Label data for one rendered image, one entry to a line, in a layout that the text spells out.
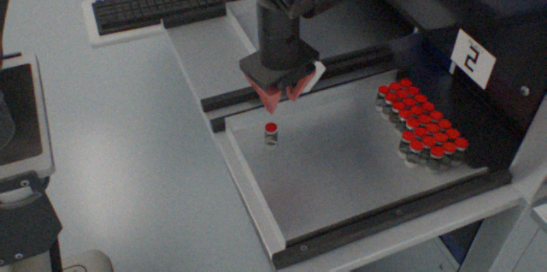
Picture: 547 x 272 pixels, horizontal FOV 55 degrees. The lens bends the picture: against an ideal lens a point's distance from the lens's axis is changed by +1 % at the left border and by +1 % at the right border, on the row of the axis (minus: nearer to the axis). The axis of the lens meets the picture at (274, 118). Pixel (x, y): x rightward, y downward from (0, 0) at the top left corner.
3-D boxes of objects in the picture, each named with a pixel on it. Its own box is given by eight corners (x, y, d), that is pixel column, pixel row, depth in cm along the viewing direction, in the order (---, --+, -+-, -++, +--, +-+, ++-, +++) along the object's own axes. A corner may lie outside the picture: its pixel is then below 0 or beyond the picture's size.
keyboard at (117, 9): (241, -21, 143) (240, -30, 141) (258, 4, 133) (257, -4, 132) (91, 6, 133) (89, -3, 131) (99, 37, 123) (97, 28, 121)
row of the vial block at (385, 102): (382, 102, 95) (386, 83, 92) (441, 172, 84) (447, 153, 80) (372, 105, 95) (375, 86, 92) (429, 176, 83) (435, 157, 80)
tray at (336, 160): (393, 83, 100) (396, 69, 97) (481, 182, 82) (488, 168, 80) (226, 132, 90) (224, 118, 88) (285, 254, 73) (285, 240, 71)
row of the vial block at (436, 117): (403, 96, 97) (408, 77, 93) (464, 163, 85) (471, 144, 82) (393, 99, 96) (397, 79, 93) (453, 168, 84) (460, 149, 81)
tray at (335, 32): (360, -15, 125) (361, -27, 123) (421, 45, 108) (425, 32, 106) (226, 16, 116) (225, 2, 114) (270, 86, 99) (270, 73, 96)
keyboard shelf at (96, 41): (236, -35, 153) (235, -44, 152) (269, 14, 135) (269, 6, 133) (79, -7, 142) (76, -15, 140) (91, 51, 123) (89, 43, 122)
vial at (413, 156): (413, 156, 86) (418, 138, 83) (420, 166, 85) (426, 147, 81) (402, 161, 85) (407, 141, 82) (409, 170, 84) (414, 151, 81)
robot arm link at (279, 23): (246, -14, 66) (273, 7, 63) (288, -33, 69) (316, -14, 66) (249, 30, 71) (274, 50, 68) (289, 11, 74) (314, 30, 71)
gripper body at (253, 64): (320, 63, 76) (322, 22, 70) (265, 94, 72) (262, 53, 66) (292, 42, 79) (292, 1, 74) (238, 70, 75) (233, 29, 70)
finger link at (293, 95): (315, 104, 81) (318, 59, 74) (280, 126, 78) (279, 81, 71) (289, 81, 85) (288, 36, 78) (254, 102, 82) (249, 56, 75)
